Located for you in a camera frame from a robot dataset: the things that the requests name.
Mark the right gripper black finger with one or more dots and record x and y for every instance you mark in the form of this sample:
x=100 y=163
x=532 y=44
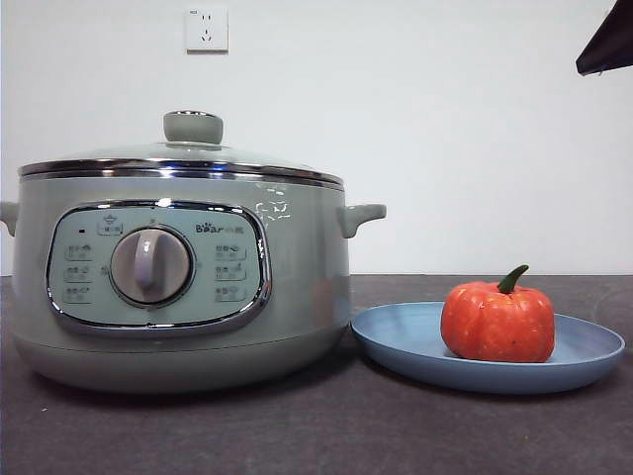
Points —
x=610 y=44

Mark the orange pumpkin with green stem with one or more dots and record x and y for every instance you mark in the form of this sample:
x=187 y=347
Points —
x=494 y=326

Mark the glass lid with green knob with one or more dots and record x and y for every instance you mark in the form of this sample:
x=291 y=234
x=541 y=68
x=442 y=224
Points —
x=193 y=127

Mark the blue round plate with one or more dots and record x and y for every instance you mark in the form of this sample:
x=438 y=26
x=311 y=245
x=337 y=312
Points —
x=405 y=341

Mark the pale green electric steamer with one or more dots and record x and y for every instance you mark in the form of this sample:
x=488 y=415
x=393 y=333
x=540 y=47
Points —
x=301 y=297

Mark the white wall socket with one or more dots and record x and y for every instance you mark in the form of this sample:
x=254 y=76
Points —
x=207 y=29

